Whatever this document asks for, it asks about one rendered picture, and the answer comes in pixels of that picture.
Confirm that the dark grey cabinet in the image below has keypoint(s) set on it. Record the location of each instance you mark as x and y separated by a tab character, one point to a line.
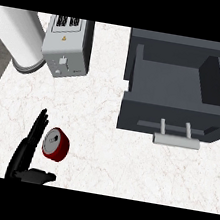
186	49

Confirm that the red can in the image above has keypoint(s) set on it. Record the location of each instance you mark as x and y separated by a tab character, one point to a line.
56	144

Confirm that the dark grey drawer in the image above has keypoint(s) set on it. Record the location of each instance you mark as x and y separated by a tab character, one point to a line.
181	100

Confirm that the white cylinder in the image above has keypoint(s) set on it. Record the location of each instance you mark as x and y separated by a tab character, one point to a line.
19	37

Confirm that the silver toaster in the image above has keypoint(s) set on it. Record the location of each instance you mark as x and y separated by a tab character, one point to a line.
67	47

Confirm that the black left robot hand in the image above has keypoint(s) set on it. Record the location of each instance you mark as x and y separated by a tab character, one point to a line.
22	155

